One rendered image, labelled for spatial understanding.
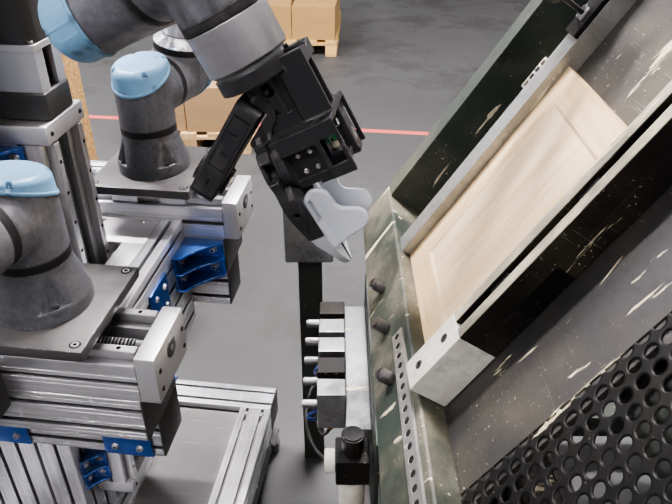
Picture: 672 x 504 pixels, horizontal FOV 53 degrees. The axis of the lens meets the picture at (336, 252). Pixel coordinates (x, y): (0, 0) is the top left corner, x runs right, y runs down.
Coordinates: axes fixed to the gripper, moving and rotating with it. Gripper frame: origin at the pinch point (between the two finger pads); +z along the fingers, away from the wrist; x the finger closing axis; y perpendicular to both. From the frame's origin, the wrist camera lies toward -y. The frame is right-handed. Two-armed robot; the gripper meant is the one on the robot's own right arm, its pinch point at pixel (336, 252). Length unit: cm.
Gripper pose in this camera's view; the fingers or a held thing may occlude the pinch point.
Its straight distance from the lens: 67.9
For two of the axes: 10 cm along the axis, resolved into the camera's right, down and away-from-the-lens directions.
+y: 8.8, -3.2, -3.5
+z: 4.6, 7.8, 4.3
